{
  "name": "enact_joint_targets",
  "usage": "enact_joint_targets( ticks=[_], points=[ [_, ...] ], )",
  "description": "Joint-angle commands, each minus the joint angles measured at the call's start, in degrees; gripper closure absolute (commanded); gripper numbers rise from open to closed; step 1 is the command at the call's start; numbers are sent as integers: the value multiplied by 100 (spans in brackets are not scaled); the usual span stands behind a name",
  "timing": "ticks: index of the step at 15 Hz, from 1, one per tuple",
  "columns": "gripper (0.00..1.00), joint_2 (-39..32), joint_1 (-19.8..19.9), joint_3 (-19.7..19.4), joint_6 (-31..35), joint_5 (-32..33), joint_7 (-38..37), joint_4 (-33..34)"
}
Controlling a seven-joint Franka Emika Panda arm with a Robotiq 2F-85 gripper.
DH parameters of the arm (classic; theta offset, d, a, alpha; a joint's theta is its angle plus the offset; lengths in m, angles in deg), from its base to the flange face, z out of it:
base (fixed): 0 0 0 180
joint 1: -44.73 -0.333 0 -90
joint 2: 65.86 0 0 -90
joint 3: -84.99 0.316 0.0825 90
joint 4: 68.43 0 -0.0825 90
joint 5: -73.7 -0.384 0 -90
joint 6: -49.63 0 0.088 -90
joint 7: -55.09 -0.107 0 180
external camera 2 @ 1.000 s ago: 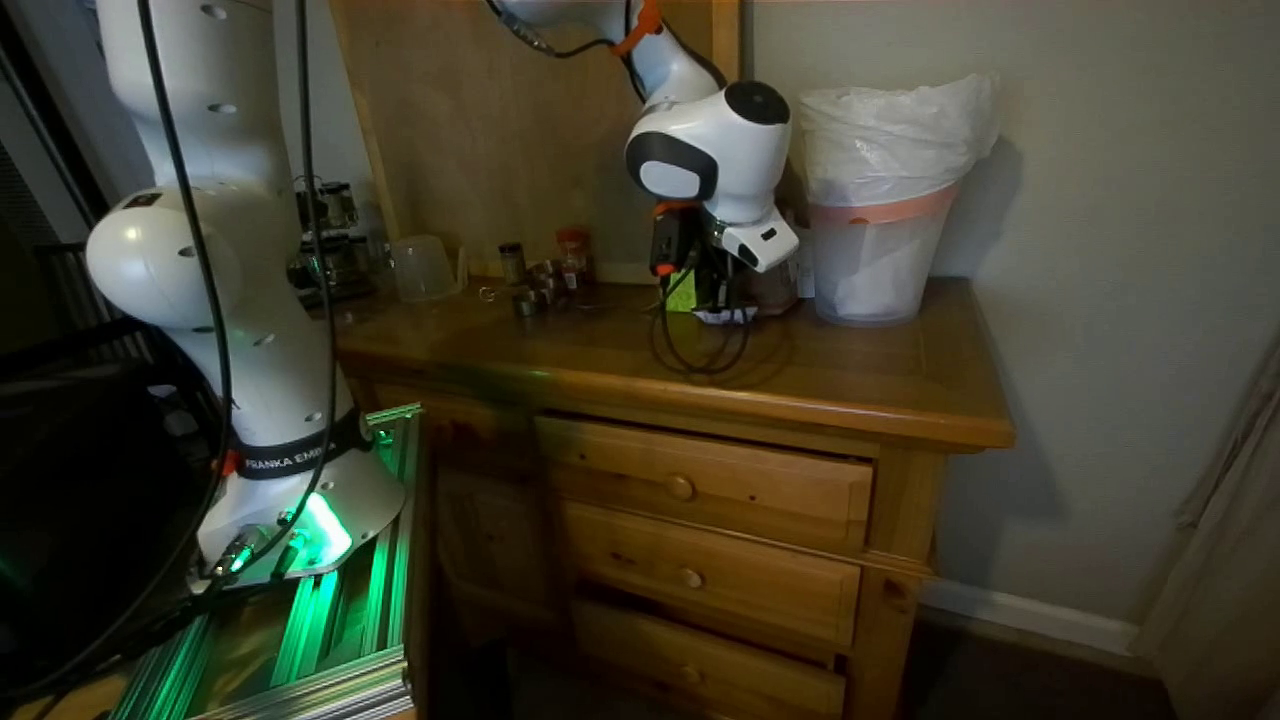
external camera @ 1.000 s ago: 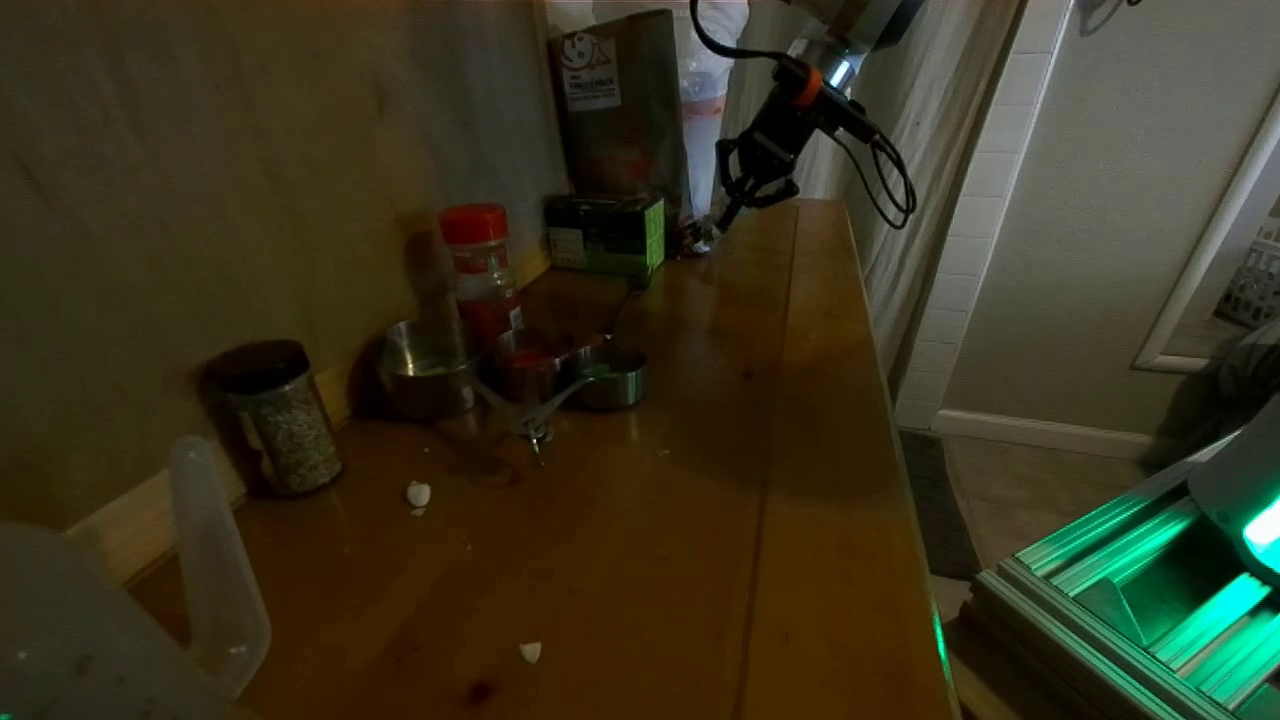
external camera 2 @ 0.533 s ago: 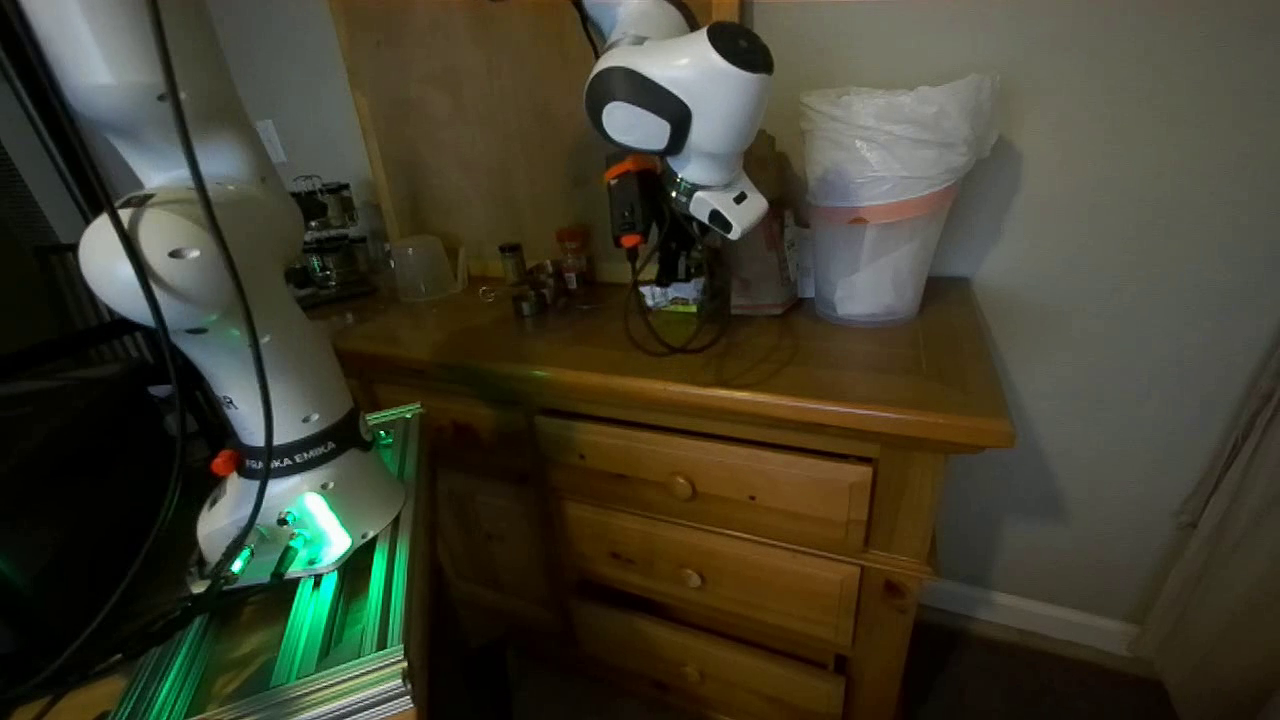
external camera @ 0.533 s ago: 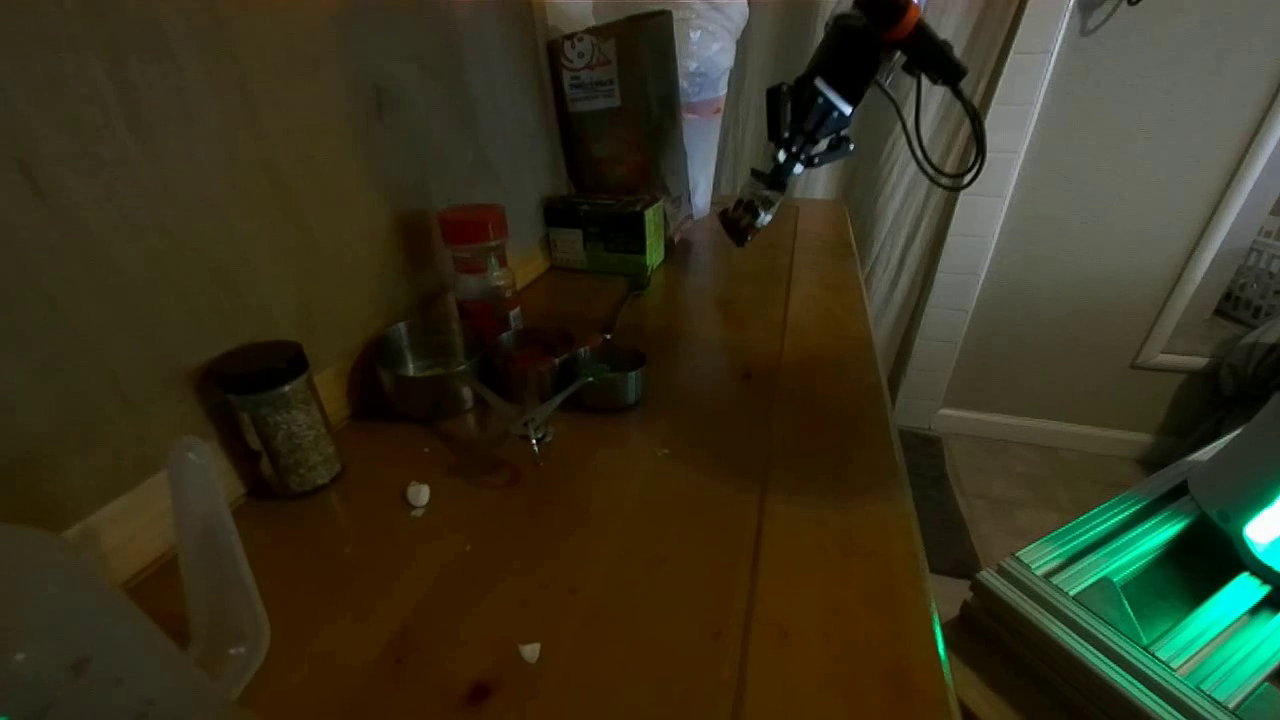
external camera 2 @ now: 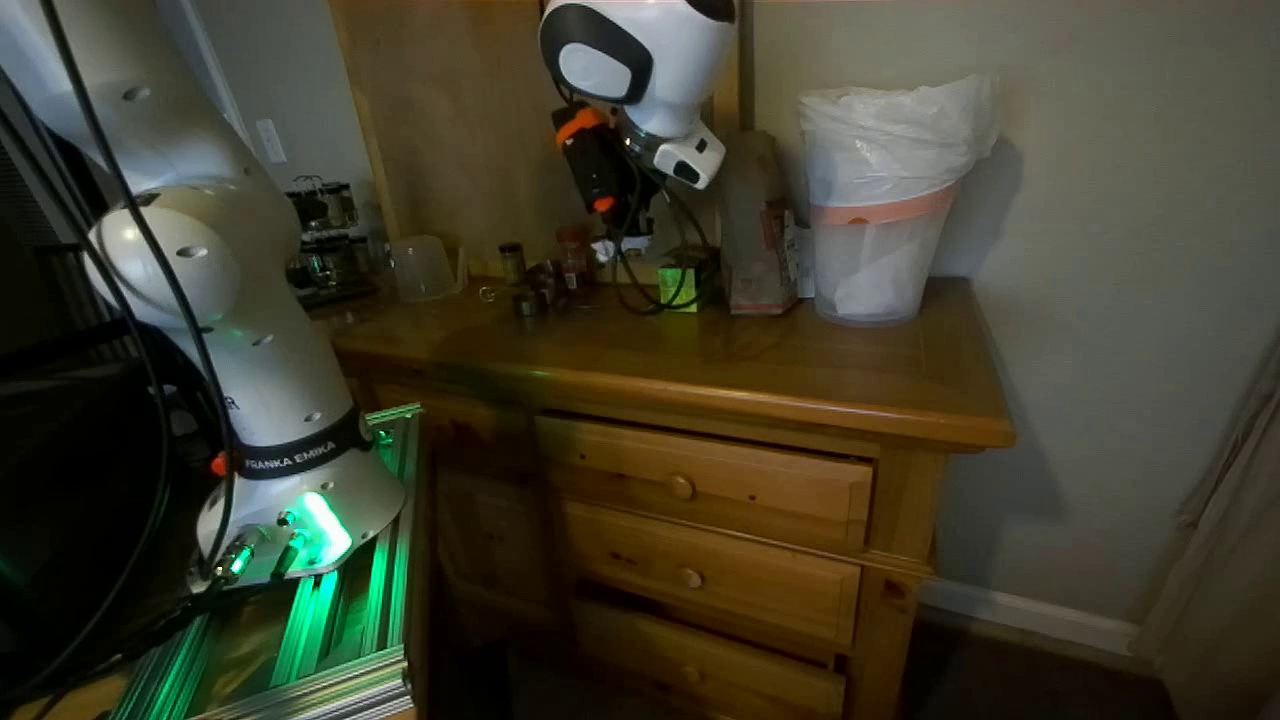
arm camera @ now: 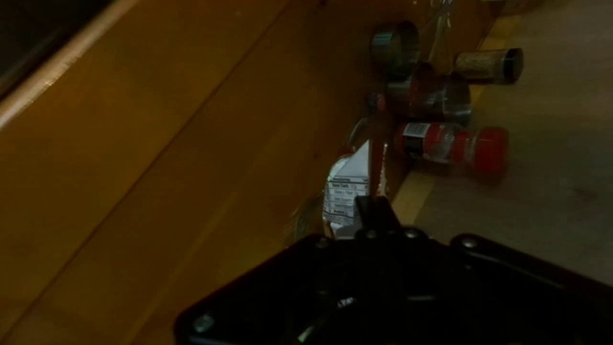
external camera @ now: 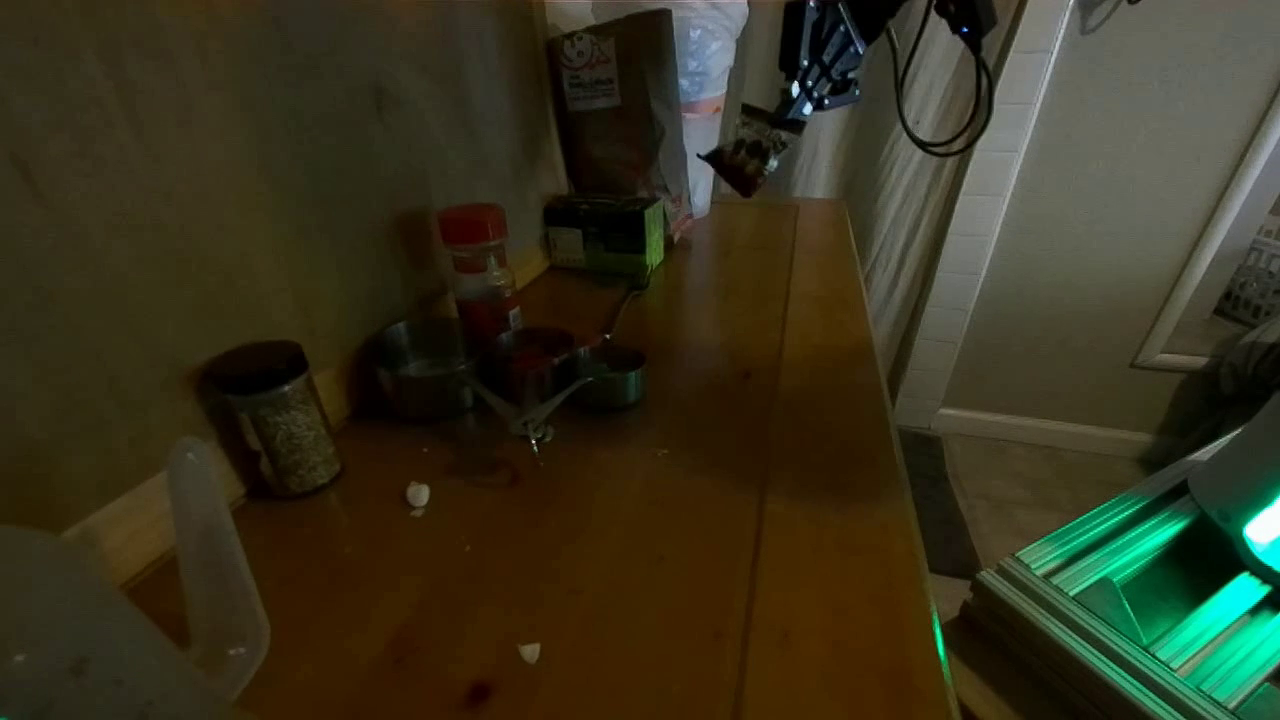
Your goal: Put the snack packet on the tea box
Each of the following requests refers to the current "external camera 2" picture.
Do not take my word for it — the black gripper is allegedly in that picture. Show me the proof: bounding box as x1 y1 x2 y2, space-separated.
552 104 665 263

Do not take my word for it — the green tea box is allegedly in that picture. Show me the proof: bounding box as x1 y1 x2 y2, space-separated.
647 262 709 319

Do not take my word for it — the red spice jar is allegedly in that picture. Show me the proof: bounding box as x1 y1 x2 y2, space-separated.
552 219 600 296

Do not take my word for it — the small dark figurine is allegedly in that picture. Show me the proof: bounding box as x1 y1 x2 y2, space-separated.
508 263 563 323

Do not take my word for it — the small dark bottle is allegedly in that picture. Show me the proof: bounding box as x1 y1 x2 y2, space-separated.
495 241 532 293

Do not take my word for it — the brown rough rock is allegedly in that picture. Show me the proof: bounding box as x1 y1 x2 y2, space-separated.
715 127 805 319

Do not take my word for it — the wooden dresser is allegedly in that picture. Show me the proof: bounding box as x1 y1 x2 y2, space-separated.
327 272 1021 720

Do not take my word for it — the tall wooden board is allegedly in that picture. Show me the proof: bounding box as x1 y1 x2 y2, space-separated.
327 0 749 290

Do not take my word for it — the clear glass jar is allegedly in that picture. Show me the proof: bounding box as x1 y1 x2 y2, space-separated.
383 232 460 305

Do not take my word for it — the white trash bin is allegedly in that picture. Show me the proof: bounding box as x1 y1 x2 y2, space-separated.
805 185 958 329

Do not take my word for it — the large wooden dresser drawer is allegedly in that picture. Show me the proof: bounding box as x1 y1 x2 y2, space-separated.
532 412 880 556

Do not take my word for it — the white plastic bin liner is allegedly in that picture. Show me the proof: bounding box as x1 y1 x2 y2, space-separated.
796 71 1004 214

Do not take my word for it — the cluttered background shelf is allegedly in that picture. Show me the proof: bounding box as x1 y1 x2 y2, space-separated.
275 175 387 313

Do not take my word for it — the medium wooden dresser drawer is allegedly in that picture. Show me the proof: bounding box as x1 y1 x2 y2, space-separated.
554 499 868 654

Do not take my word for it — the small wooden dresser drawer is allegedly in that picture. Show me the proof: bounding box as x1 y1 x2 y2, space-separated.
566 597 853 720

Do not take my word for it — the white baseboard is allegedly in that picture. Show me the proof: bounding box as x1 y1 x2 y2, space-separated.
918 571 1143 671

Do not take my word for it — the black monitor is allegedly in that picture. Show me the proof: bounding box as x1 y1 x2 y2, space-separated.
0 144 208 711

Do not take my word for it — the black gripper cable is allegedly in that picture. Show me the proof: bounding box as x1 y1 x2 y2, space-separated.
606 180 727 319

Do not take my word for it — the white wall light switch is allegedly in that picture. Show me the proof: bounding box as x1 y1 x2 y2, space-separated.
246 116 293 171

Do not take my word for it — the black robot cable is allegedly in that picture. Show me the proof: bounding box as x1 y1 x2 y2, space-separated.
0 0 240 711

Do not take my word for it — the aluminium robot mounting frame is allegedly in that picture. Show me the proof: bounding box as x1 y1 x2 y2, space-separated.
109 403 430 720

